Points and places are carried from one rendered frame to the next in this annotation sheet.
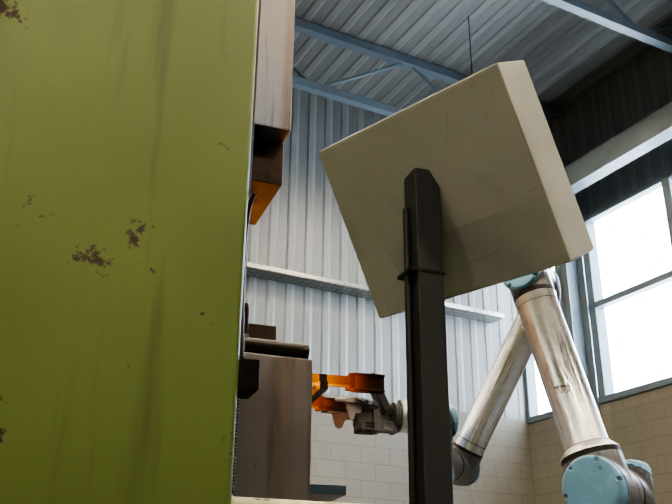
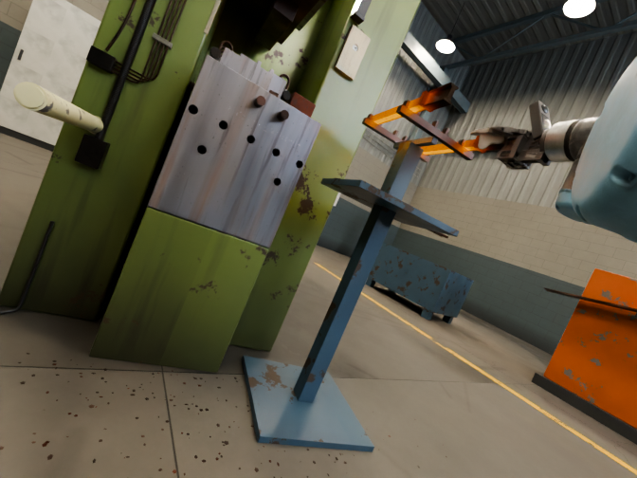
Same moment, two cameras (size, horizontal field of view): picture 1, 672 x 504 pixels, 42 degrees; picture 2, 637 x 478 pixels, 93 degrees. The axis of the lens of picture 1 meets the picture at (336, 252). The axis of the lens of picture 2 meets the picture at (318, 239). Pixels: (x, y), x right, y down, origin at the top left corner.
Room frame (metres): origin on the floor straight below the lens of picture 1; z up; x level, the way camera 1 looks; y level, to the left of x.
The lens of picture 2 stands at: (1.86, -0.85, 0.62)
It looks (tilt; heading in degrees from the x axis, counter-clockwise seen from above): 3 degrees down; 82
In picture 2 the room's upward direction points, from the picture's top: 23 degrees clockwise
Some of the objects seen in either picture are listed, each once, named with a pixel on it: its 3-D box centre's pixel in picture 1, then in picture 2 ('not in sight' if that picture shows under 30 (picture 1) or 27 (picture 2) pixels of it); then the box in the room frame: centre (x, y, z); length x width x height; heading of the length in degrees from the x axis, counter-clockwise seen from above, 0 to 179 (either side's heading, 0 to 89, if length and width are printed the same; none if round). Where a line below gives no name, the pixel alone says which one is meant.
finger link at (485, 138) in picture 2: (349, 408); (484, 139); (2.28, -0.04, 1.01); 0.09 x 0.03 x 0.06; 141
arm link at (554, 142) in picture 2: (403, 416); (566, 142); (2.39, -0.19, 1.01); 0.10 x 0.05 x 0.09; 15
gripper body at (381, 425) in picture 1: (376, 416); (529, 147); (2.36, -0.11, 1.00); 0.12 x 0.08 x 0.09; 105
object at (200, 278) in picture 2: not in sight; (185, 270); (1.58, 0.37, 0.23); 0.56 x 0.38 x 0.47; 110
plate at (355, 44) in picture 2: not in sight; (352, 53); (1.85, 0.37, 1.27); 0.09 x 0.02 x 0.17; 20
